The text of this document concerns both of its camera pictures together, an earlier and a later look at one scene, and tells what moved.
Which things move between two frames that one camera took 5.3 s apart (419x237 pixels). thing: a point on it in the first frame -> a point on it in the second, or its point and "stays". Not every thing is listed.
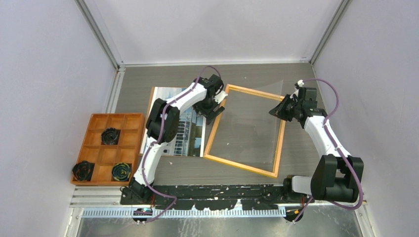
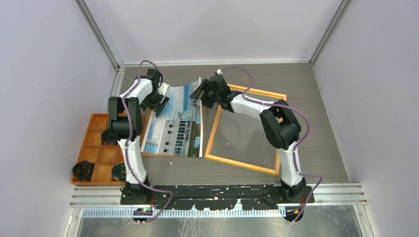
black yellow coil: (121, 172) stays
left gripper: (210, 114) -> (146, 103)
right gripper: (279, 110) -> (205, 86)
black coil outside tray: (82, 171) stays
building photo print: (190, 140) stays
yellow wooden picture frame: (280, 129) stays
